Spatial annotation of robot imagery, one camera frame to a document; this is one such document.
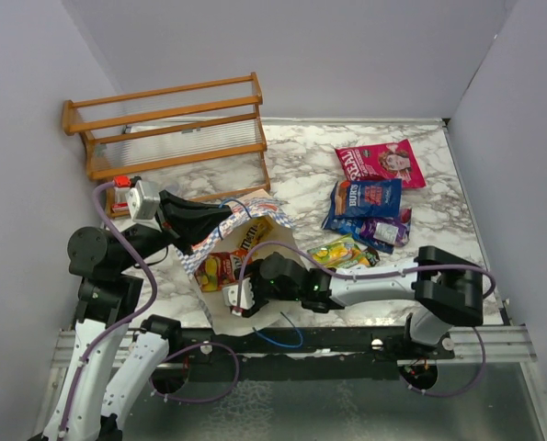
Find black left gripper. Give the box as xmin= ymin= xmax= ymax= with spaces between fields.
xmin=118 ymin=188 xmax=234 ymax=272

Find orange red Fox's packet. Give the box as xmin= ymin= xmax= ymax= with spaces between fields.
xmin=194 ymin=252 xmax=244 ymax=292

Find yellow M&M's packet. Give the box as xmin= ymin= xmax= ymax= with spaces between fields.
xmin=234 ymin=217 xmax=274 ymax=256

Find blue checkered paper bag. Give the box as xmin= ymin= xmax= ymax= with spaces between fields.
xmin=178 ymin=189 xmax=302 ymax=336

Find green yellow snack packet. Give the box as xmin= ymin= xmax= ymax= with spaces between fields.
xmin=307 ymin=234 xmax=370 ymax=269

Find blue Kettle chips bag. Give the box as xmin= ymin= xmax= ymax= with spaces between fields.
xmin=322 ymin=216 xmax=362 ymax=238

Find small brown chocolate packet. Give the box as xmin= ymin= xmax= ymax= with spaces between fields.
xmin=364 ymin=247 xmax=380 ymax=266

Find blue Burts chips bag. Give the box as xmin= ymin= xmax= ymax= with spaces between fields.
xmin=325 ymin=179 xmax=403 ymax=223

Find purple snack packet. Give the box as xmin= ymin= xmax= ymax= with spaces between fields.
xmin=359 ymin=208 xmax=412 ymax=254

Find pink Real crisps bag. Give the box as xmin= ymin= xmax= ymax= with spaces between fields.
xmin=335 ymin=140 xmax=426 ymax=189

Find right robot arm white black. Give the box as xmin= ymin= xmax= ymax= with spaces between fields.
xmin=229 ymin=245 xmax=496 ymax=359

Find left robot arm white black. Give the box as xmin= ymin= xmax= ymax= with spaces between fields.
xmin=35 ymin=182 xmax=232 ymax=440

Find small red box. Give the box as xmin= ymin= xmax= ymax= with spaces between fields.
xmin=111 ymin=203 xmax=129 ymax=213

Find wooden tiered shelf rack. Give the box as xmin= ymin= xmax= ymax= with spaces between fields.
xmin=62 ymin=73 xmax=271 ymax=202

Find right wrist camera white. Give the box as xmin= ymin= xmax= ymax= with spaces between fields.
xmin=222 ymin=278 xmax=256 ymax=317

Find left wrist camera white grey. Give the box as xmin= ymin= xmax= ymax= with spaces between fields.
xmin=126 ymin=179 xmax=160 ymax=222

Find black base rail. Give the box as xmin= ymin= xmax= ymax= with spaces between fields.
xmin=153 ymin=326 xmax=454 ymax=382

